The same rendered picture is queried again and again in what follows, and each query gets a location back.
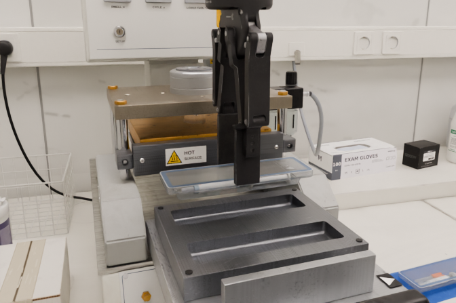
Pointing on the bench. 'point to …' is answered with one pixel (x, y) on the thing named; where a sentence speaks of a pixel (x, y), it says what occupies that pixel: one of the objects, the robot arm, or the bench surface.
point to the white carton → (354, 158)
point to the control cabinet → (146, 15)
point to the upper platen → (174, 127)
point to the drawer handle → (412, 295)
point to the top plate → (176, 96)
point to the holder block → (247, 237)
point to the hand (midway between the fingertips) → (237, 150)
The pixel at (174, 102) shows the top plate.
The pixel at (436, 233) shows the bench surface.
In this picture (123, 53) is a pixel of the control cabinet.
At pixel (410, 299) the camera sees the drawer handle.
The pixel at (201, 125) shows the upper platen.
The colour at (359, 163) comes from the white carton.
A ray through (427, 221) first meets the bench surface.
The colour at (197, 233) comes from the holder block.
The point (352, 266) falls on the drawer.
